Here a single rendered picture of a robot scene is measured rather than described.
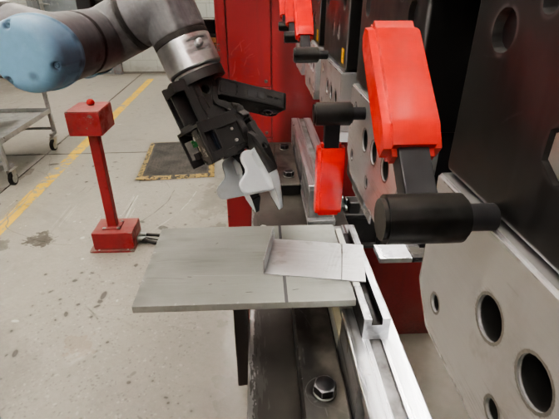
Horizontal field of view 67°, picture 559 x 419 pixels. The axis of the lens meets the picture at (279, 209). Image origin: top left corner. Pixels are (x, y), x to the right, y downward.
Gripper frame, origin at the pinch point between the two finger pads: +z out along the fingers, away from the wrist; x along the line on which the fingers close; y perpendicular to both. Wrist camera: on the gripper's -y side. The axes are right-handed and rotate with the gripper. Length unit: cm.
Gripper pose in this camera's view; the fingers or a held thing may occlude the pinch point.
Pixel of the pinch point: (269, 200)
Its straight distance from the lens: 62.1
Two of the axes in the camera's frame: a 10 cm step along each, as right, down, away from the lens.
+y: -7.3, 4.4, -5.2
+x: 5.5, -0.7, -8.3
